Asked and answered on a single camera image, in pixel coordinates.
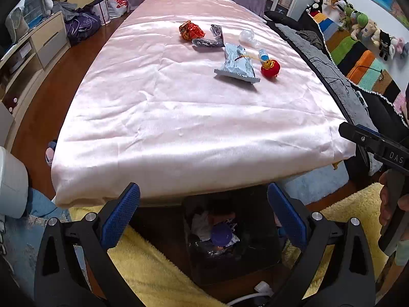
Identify blue plastic plate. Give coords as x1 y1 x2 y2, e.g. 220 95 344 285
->
211 223 233 247

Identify white tissue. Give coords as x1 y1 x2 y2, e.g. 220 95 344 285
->
191 211 211 241

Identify blue white torn wrapper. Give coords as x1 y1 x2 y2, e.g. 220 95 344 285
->
259 49 270 63

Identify black trash bin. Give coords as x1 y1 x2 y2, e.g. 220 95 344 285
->
182 184 281 285

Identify person's right hand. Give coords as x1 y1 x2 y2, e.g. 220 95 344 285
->
378 171 409 227

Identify grey sofa cover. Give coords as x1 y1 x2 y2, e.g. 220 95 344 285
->
265 10 384 173

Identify yellow fluffy rug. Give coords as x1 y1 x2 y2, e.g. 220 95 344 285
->
69 182 390 307

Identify colourful striped knitted blanket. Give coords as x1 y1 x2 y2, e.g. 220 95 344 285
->
311 12 405 112

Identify white round stool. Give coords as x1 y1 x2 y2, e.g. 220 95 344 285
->
0 147 28 218

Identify row of plush toys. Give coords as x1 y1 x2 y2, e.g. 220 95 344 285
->
306 0 408 61

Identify pink satin tablecloth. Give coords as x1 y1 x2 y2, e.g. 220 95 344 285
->
51 0 356 208

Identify red lantern ornament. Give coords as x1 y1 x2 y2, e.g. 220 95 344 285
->
261 59 281 79

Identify silver snack bag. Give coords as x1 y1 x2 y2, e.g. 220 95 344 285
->
214 43 261 84

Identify wooden tv cabinet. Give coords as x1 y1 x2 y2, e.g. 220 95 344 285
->
1 11 71 150

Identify small clear plastic wrap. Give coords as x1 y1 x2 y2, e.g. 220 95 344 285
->
239 30 259 48

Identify purple bag on floor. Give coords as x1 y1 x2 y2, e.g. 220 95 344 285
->
65 12 101 46

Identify dark foil wrapper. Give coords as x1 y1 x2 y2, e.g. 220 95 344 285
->
191 24 226 49

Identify crumpled red foil wrapper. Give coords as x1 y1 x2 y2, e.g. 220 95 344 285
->
179 20 205 42

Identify white power adapter cable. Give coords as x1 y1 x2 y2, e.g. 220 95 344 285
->
226 281 275 306

